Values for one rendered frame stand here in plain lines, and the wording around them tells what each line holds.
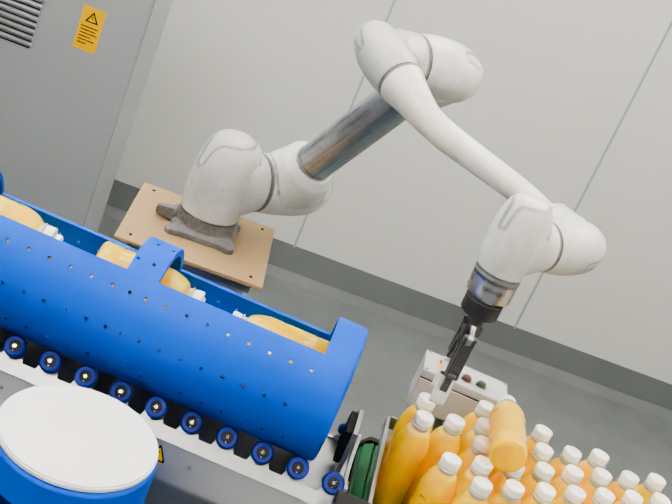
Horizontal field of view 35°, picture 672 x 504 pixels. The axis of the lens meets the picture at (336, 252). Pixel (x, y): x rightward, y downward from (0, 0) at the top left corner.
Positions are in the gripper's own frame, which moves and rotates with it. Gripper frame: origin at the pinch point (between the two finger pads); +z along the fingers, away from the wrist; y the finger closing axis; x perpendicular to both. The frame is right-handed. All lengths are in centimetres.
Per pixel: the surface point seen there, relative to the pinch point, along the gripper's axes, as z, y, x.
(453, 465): 8.6, 12.9, 6.8
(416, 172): 50, -289, -11
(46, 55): 19, -143, -142
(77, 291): 6, 14, -71
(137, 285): 1, 11, -61
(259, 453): 23.9, 11.9, -27.5
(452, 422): 8.4, -2.3, 5.6
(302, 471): 23.7, 11.9, -18.4
